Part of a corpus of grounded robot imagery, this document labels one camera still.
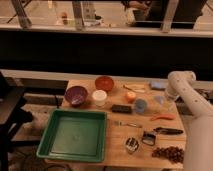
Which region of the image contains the purple bowl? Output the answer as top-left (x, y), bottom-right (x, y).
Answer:
top-left (65, 86), bottom-right (88, 106)

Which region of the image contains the white cup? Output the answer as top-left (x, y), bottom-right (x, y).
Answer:
top-left (92, 90), bottom-right (107, 106)

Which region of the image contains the blue sponge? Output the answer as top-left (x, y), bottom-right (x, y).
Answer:
top-left (150, 81), bottom-right (166, 90)

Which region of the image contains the orange handled tool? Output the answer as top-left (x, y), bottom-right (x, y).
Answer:
top-left (150, 114), bottom-right (175, 121)

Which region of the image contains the green plastic tray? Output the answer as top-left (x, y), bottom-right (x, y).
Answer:
top-left (37, 109), bottom-right (107, 163)

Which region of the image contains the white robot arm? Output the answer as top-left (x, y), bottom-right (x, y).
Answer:
top-left (165, 71), bottom-right (213, 171)

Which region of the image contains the orange fruit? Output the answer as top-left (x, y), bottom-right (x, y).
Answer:
top-left (125, 91), bottom-right (137, 103)

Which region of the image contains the small metal cup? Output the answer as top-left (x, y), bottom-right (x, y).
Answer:
top-left (125, 137), bottom-right (139, 154)

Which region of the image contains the orange bowl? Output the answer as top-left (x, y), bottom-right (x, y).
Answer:
top-left (95, 76), bottom-right (114, 92)

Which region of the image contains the black rectangular block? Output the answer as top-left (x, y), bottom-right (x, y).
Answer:
top-left (111, 104), bottom-right (132, 113)

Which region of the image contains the brown pile of raisins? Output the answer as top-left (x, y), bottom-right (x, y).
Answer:
top-left (152, 146), bottom-right (184, 163)

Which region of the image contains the wooden spoon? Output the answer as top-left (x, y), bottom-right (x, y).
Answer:
top-left (123, 84), bottom-right (145, 93)

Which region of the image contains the black chair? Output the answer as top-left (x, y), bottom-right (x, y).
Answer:
top-left (0, 72), bottom-right (38, 171)

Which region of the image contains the metal fork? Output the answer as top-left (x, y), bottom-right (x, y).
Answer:
top-left (114, 121), bottom-right (142, 128)

